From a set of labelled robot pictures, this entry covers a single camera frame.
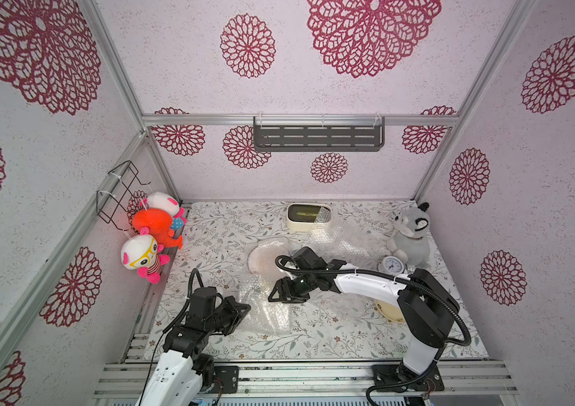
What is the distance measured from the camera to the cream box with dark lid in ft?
3.55

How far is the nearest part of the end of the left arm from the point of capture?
1.86 feet

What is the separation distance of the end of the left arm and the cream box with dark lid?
1.47ft

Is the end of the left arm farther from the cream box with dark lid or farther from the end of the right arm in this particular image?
the cream box with dark lid
